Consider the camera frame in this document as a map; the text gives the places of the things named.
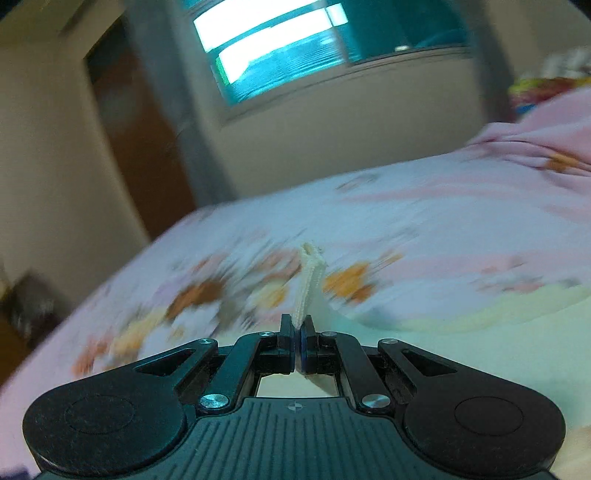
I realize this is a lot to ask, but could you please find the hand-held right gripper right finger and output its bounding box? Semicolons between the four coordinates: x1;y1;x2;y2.
298;318;459;415

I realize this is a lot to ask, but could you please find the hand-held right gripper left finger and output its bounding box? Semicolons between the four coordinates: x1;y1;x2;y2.
134;314;297;413

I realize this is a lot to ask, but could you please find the cream knitted small garment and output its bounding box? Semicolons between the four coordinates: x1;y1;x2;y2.
256;241;591;430

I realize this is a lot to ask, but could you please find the pink floral bed sheet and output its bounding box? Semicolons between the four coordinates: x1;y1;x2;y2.
0;150;591;480

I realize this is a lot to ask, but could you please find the grey curtain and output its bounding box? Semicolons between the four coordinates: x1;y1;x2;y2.
122;0;243;210
468;0;515;124

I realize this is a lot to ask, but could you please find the brown wooden door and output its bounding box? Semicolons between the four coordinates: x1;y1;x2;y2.
83;16;198;241

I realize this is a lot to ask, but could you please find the dark cloth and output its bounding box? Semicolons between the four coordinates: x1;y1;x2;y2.
0;272;63;354

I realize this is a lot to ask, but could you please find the pink blanket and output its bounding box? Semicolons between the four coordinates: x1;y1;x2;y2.
464;85;591;174

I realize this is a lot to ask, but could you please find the colourful patterned pillow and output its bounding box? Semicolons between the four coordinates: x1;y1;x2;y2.
508;46;591;114

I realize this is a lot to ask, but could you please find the window with teal frame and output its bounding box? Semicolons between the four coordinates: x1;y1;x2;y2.
178;0;478;126

